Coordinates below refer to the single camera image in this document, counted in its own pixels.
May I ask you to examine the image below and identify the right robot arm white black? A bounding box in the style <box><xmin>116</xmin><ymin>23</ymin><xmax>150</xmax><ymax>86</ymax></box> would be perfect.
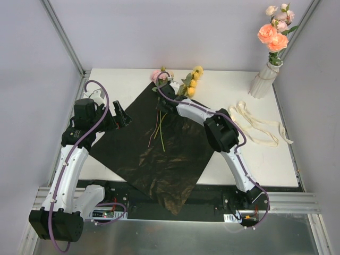
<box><xmin>156</xmin><ymin>83</ymin><xmax>263</xmax><ymax>210</ymax></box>

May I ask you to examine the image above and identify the black wrapping paper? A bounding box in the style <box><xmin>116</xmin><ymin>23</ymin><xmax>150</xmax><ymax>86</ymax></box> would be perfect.
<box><xmin>90</xmin><ymin>83</ymin><xmax>214</xmax><ymax>215</ymax></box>

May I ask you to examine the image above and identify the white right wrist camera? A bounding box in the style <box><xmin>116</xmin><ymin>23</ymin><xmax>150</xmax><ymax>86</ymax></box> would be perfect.
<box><xmin>167</xmin><ymin>77</ymin><xmax>180</xmax><ymax>94</ymax></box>

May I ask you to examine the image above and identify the yellow flower stem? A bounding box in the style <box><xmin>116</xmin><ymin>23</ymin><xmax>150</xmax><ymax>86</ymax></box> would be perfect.
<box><xmin>154</xmin><ymin>65</ymin><xmax>205</xmax><ymax>139</ymax></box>

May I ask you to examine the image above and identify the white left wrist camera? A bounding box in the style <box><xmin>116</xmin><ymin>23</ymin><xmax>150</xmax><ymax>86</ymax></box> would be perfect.
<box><xmin>84</xmin><ymin>88</ymin><xmax>106</xmax><ymax>105</ymax></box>

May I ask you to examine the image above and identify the peach rose pair stem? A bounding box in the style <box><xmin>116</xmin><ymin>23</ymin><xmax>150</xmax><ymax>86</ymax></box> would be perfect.
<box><xmin>257</xmin><ymin>24</ymin><xmax>289</xmax><ymax>66</ymax></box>

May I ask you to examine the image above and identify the white cable duct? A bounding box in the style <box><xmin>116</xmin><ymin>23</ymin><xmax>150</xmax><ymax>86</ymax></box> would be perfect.
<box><xmin>86</xmin><ymin>208</ymin><xmax>128</xmax><ymax>221</ymax></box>
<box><xmin>223</xmin><ymin>214</ymin><xmax>242</xmax><ymax>224</ymax></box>

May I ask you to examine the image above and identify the pink rose green stem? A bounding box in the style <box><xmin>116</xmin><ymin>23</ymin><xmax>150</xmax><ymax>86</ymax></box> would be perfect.
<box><xmin>150</xmin><ymin>66</ymin><xmax>173</xmax><ymax>152</ymax></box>

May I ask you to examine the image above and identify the left white cable duct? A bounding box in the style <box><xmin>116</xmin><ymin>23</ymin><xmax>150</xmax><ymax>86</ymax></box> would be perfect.
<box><xmin>86</xmin><ymin>208</ymin><xmax>128</xmax><ymax>221</ymax></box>

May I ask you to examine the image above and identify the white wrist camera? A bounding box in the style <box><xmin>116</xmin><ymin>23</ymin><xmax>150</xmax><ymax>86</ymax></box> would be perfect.
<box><xmin>84</xmin><ymin>88</ymin><xmax>106</xmax><ymax>105</ymax></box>
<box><xmin>167</xmin><ymin>77</ymin><xmax>180</xmax><ymax>94</ymax></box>

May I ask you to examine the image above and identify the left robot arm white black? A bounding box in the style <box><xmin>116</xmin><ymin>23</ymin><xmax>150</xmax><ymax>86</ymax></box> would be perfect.
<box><xmin>29</xmin><ymin>98</ymin><xmax>131</xmax><ymax>242</ymax></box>

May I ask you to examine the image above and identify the pale pink bud stem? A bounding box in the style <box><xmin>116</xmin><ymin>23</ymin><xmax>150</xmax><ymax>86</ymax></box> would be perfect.
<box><xmin>148</xmin><ymin>110</ymin><xmax>161</xmax><ymax>147</ymax></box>

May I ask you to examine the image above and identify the white ribbed ceramic vase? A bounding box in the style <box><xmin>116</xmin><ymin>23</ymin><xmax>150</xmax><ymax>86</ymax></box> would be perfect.
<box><xmin>249</xmin><ymin>59</ymin><xmax>283</xmax><ymax>99</ymax></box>

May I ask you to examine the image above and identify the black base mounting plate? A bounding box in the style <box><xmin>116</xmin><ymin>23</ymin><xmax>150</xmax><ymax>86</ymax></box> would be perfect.
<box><xmin>76</xmin><ymin>180</ymin><xmax>245</xmax><ymax>222</ymax></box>

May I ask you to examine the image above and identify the cream printed ribbon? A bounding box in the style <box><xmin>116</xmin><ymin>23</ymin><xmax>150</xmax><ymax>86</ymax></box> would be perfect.
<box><xmin>227</xmin><ymin>101</ymin><xmax>294</xmax><ymax>148</ymax></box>

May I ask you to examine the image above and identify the left aluminium frame post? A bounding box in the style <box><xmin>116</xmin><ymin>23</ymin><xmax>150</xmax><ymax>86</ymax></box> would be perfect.
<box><xmin>39</xmin><ymin>0</ymin><xmax>86</xmax><ymax>78</ymax></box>

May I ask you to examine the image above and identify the cream rose stem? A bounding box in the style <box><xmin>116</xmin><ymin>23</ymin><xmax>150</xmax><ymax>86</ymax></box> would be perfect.
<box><xmin>266</xmin><ymin>5</ymin><xmax>278</xmax><ymax>26</ymax></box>

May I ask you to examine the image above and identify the right white cable duct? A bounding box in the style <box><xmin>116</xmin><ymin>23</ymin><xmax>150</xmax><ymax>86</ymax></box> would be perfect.
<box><xmin>223</xmin><ymin>214</ymin><xmax>242</xmax><ymax>224</ymax></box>

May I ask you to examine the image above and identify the pink rose cluster stem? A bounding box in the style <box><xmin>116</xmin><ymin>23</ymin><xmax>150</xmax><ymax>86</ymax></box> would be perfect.
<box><xmin>270</xmin><ymin>3</ymin><xmax>299</xmax><ymax>35</ymax></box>

